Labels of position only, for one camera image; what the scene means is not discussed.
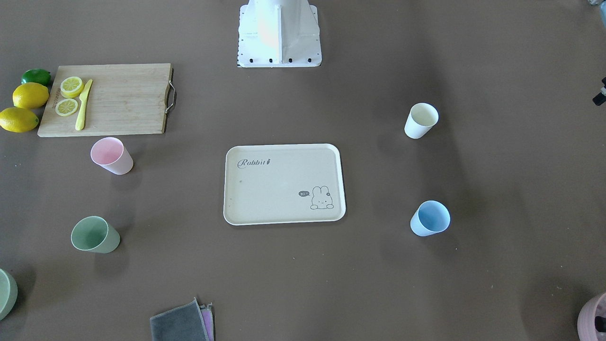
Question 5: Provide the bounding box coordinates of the cream white cup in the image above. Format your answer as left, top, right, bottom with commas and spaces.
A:
404, 103, 439, 139

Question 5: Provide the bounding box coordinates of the pink cup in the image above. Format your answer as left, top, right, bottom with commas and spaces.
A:
89, 137, 134, 175

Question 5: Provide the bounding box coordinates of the green cup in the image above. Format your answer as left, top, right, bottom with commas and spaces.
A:
70, 216, 121, 254

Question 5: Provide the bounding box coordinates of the beige rabbit tray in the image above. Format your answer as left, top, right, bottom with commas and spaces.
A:
223, 143, 346, 226

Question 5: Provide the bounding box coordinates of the blue cup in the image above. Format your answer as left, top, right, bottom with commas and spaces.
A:
410, 200, 452, 236

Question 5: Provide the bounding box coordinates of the pink cloth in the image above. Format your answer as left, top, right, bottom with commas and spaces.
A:
199, 303, 215, 341

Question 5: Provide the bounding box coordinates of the grey cloth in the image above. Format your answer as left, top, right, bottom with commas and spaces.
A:
150, 299, 206, 341

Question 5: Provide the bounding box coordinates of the wooden cutting board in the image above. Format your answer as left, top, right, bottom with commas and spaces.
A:
37, 64, 173, 137

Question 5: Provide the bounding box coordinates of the yellow plastic knife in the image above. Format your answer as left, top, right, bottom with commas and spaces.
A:
74, 79, 93, 130

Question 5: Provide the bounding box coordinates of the lemon slice lower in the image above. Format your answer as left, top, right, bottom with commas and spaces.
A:
54, 99, 79, 117

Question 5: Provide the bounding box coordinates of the lemon slice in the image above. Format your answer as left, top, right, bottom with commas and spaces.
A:
54, 99, 79, 117
59, 76, 84, 99

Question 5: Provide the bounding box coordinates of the lemon slice upper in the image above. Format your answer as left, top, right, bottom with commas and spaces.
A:
59, 76, 84, 99

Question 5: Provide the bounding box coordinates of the green lime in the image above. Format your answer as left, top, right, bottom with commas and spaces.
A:
21, 68, 52, 86

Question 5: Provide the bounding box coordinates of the yellow lemon upper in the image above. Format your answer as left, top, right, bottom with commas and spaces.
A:
12, 82, 49, 109

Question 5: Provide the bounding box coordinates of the yellow lemon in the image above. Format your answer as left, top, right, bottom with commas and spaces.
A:
0, 107, 39, 133
12, 82, 49, 109

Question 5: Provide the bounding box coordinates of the yellow lemon lower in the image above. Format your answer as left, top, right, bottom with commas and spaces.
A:
0, 107, 39, 133

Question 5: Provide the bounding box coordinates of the green bowl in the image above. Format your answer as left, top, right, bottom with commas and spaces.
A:
0, 269, 18, 320

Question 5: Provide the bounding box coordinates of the pink bowl with ice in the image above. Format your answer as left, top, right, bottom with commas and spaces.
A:
577, 293, 606, 341

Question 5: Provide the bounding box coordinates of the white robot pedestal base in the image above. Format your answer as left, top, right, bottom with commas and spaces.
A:
237, 0, 322, 68

